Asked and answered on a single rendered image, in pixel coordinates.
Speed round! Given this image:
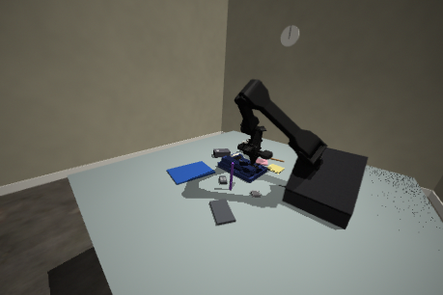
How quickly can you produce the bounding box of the blue flat rectangular panel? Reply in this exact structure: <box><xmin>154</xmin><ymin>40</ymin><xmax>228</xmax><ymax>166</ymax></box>
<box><xmin>167</xmin><ymin>161</ymin><xmax>215</xmax><ymax>185</ymax></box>

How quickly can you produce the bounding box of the pink sticky note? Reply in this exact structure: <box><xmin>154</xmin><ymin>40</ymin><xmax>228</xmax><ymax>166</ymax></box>
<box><xmin>256</xmin><ymin>158</ymin><xmax>267</xmax><ymax>166</ymax></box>

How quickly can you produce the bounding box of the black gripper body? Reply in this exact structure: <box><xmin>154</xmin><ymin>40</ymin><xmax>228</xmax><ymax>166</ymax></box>
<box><xmin>237</xmin><ymin>138</ymin><xmax>273</xmax><ymax>160</ymax></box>

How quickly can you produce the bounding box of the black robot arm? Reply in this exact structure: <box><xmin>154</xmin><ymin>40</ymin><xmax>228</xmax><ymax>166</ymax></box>
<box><xmin>235</xmin><ymin>79</ymin><xmax>327</xmax><ymax>169</ymax></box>

